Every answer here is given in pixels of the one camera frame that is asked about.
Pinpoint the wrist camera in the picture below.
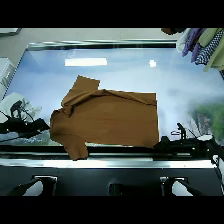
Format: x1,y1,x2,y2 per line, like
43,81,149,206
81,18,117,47
175,122,188,141
9,99,25,120

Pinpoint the white garment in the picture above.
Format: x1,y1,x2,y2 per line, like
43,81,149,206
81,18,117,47
175,29,193,53

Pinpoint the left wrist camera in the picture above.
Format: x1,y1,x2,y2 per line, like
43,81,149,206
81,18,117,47
9,99,25,120

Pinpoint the beige garment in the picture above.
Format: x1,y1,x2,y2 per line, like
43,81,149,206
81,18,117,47
199,27,222,48

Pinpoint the purple garment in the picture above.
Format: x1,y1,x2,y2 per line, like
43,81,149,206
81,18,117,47
181,27,207,64

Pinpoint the olive green garment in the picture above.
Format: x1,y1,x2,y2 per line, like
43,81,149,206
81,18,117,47
203,41,224,73

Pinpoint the brown T-shirt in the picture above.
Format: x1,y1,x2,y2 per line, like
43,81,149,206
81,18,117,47
49,75,161,161

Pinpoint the dark brown garment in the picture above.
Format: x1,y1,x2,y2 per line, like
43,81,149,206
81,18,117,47
160,27,186,36

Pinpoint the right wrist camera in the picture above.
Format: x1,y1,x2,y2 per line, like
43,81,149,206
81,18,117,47
175,122,188,141

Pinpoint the silver frame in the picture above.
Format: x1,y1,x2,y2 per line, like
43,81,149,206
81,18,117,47
0,151,224,197

